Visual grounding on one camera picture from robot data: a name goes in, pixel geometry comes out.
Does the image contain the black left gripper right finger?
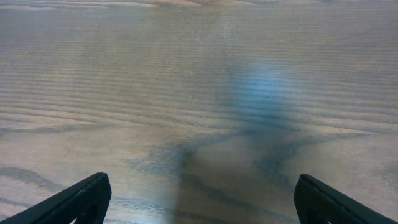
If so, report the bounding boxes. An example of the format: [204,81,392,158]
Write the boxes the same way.
[294,174,397,224]

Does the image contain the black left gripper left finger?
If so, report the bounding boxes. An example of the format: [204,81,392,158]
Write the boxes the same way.
[1,172,111,224]

